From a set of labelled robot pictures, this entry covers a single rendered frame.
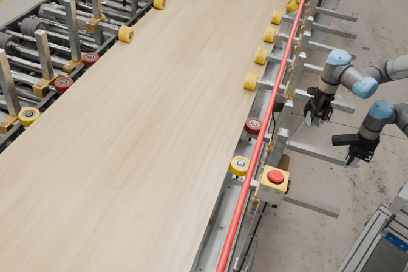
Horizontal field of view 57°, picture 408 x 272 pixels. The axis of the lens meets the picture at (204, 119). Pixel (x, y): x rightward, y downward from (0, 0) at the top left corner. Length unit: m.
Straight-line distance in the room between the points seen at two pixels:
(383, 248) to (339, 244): 0.28
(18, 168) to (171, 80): 0.78
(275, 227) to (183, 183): 1.17
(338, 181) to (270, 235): 0.73
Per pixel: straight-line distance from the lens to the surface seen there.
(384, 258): 2.35
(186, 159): 1.45
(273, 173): 1.02
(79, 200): 1.34
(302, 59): 1.66
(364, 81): 1.34
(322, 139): 3.11
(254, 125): 1.64
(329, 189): 2.77
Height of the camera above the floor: 1.98
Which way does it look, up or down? 42 degrees down
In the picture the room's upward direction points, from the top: 9 degrees clockwise
